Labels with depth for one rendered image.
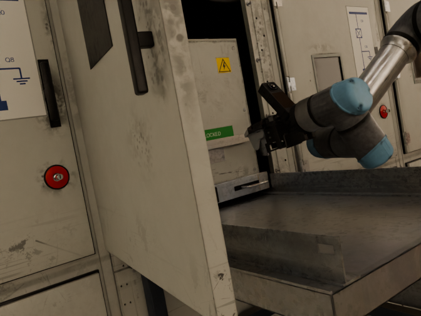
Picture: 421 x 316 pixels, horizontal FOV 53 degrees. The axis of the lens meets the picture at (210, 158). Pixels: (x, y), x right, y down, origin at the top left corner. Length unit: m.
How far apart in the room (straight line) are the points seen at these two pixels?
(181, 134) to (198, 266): 0.18
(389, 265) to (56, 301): 0.74
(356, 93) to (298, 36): 0.79
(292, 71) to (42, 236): 0.99
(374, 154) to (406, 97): 1.25
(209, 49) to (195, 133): 0.90
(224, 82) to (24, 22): 0.64
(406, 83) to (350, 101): 1.33
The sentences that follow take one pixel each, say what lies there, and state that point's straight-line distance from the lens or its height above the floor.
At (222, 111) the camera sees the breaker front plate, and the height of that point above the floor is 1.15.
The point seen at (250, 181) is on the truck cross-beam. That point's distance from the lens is 1.43.
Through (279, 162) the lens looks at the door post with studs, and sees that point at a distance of 1.48.
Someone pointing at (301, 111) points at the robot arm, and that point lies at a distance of 0.92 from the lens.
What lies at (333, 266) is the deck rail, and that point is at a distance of 0.63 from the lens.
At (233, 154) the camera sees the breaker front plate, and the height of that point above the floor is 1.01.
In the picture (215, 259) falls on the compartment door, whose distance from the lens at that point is 0.55.
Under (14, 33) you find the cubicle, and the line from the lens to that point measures 1.10.
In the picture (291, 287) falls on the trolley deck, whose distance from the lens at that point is 0.65.
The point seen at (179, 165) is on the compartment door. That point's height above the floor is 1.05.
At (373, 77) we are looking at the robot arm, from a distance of 1.10.
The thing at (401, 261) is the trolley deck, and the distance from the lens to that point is 0.74.
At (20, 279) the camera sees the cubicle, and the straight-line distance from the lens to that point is 1.09.
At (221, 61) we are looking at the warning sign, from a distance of 1.43.
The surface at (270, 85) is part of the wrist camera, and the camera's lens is 1.02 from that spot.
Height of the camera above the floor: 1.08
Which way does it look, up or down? 3 degrees down
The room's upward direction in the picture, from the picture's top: 10 degrees counter-clockwise
